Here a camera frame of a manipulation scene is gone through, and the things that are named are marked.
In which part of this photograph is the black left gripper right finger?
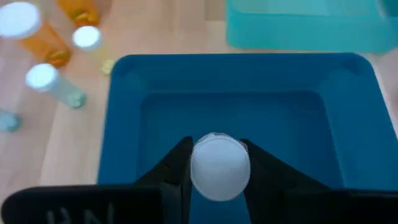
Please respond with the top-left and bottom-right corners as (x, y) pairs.
(239, 138), (331, 224)

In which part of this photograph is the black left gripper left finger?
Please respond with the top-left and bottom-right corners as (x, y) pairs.
(133, 136), (194, 224)

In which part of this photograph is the white ball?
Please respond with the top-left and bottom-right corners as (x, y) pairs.
(72, 25), (116, 77)
(189, 132), (252, 202)
(24, 63), (87, 110)
(0, 109), (22, 133)

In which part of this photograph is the dark blue plastic bin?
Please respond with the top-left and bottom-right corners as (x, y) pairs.
(96, 52), (398, 224)

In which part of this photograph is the translucent teal plastic bin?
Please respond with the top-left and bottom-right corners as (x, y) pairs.
(224, 0), (398, 54)

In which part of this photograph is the orange pill bottle white cap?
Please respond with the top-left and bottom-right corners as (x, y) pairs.
(0, 1), (72, 68)
(57, 0), (101, 28)

